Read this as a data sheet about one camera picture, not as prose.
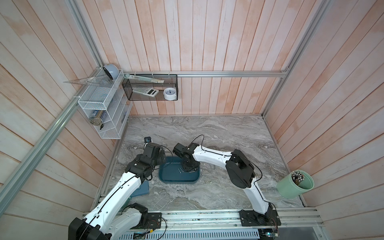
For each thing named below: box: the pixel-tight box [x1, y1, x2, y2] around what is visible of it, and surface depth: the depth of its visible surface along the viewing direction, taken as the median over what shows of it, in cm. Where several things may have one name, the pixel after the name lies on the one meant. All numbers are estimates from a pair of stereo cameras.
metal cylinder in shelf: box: [89, 110, 107, 126], surface depth 78 cm
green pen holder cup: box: [276, 169, 315, 199], surface depth 74 cm
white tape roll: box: [163, 87, 177, 101], surface depth 96 cm
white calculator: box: [132, 87, 159, 97], surface depth 100 cm
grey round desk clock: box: [103, 63, 120, 80], surface depth 85 cm
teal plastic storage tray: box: [158, 156, 201, 184], surface depth 88 cm
